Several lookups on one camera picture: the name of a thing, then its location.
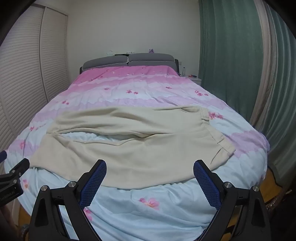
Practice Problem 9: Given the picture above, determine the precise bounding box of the white nightstand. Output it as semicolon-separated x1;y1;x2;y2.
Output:
183;75;202;87

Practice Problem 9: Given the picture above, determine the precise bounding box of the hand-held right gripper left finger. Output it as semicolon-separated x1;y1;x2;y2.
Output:
29;159;107;241

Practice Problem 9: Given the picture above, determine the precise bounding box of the cream knitted blanket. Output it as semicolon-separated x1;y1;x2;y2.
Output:
30;105;236;189

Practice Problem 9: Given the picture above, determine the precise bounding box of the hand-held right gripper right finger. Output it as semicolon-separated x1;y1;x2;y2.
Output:
193;159;271;241

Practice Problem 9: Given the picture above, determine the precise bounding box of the grey padded headboard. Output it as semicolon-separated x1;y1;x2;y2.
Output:
80;53;179;75

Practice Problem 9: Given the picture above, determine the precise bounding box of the white louvered closet door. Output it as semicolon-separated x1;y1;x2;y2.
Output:
40;7;69;103
0;5;47;163

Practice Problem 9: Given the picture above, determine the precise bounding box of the beige curtain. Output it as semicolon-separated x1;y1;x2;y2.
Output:
248;0;281;137

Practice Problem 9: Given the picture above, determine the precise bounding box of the green curtain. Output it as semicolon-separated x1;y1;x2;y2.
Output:
198;0;264;127
264;5;296;188

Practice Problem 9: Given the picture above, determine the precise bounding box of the pink floral duvet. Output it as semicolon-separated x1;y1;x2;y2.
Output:
3;65;270;241

